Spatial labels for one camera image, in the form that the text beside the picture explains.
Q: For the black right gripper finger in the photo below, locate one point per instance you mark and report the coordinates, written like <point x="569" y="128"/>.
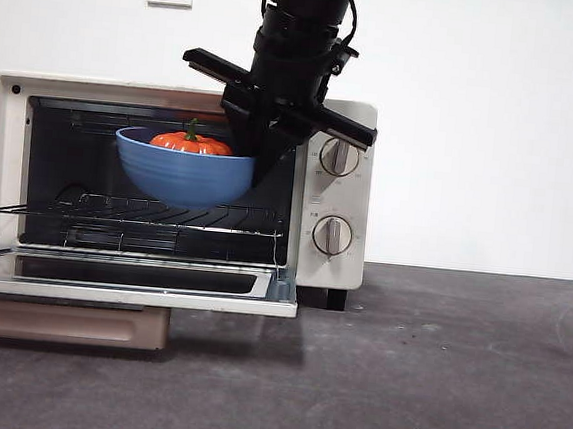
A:
<point x="243" y="133"/>
<point x="274" y="148"/>

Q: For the orange pumpkin with green stem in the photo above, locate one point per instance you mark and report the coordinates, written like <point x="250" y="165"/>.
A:
<point x="192" y="143"/>

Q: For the cream Toshiba toaster oven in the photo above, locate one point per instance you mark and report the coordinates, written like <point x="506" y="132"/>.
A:
<point x="342" y="119"/>

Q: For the blue ribbed bowl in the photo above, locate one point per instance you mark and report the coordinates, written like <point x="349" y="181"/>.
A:
<point x="184" y="178"/>

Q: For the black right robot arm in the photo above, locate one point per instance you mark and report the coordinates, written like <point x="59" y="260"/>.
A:
<point x="310" y="1"/>

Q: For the cream oven temperature knob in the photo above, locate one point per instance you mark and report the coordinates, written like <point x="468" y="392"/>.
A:
<point x="339" y="160"/>

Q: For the cream oven timer knob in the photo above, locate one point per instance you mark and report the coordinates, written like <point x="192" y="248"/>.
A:
<point x="332" y="235"/>

